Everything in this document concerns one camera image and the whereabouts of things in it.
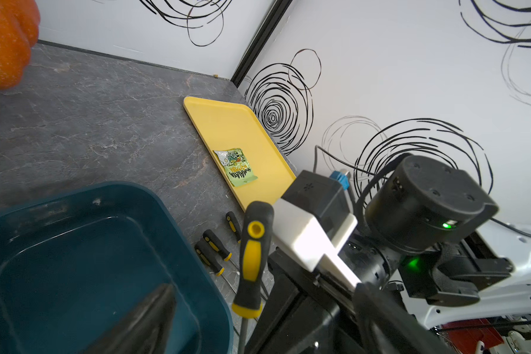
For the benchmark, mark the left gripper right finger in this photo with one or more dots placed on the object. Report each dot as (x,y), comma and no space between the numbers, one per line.
(385,327)

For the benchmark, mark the orange pumpkin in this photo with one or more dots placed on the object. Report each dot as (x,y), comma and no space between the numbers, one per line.
(19,31)

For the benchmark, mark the yellow plastic tray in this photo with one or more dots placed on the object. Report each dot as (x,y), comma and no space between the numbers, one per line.
(224,126)

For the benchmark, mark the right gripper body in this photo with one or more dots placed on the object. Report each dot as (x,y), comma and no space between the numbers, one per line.
(305,313)

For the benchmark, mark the green snack packet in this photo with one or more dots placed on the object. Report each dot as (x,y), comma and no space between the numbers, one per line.
(236,166)

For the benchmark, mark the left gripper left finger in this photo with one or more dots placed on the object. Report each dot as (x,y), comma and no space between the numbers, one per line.
(144,329)

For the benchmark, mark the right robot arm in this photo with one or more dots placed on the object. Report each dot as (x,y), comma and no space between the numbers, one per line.
(419,249)

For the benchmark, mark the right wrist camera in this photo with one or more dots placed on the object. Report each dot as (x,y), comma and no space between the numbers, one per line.
(312,223)

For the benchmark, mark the teal plastic storage box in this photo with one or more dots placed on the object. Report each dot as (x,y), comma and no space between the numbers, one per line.
(73,265)

